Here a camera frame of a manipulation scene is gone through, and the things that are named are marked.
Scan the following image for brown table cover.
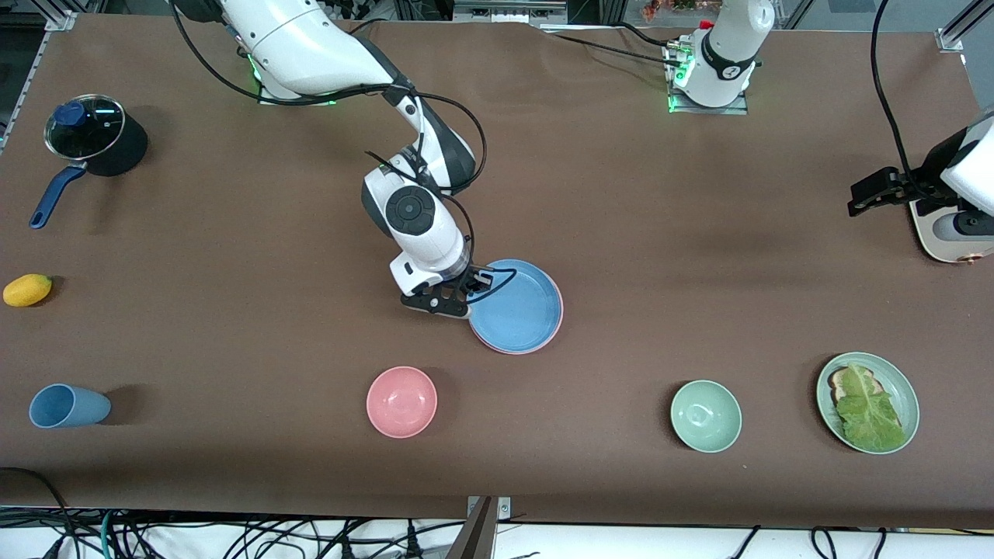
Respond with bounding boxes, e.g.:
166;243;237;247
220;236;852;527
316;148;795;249
0;12;994;530

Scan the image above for toasted bread slice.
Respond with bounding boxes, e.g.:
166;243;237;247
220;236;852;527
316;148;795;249
828;366;886;404

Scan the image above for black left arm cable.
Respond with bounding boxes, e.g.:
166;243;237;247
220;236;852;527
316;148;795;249
871;0;925;196

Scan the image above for blue plate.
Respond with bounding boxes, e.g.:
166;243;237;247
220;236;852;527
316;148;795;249
467;259;564;353

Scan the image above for grey metal pole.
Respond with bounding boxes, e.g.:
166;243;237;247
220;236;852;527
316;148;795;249
446;497;499;559

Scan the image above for green plate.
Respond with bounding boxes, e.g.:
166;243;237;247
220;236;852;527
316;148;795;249
816;352;920;455

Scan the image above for glass lid with blue knob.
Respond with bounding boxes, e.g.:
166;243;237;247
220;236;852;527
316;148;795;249
44;94;126;161

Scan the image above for orange flowers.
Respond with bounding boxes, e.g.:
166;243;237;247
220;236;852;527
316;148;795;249
642;0;704;21

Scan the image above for grey metal box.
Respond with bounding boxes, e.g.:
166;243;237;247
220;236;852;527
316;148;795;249
454;0;569;25

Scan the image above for yellow lemon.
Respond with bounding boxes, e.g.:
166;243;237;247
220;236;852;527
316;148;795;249
3;273;53;307

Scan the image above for pink plate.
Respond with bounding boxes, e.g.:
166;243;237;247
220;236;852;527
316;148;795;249
472;307;565;356

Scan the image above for pink bowl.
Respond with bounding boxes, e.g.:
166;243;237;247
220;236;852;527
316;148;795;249
367;366;438;439

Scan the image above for black pot with blue handle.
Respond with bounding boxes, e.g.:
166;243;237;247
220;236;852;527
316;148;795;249
30;93;148;231

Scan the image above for silver metal bracket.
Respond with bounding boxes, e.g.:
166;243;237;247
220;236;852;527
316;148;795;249
466;496;513;521

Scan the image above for black floor cable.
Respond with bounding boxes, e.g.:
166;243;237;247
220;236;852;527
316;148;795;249
0;466;75;559

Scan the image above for green bowl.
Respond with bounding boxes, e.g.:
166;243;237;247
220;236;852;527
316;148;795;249
670;380;742;453

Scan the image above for blue cup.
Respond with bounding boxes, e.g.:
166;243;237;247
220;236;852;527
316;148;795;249
30;384;111;429

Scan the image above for green lettuce leaf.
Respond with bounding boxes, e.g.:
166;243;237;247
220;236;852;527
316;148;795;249
832;362;906;453

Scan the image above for beige wooden board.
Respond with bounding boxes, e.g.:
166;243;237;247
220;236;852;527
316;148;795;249
910;198;994;266

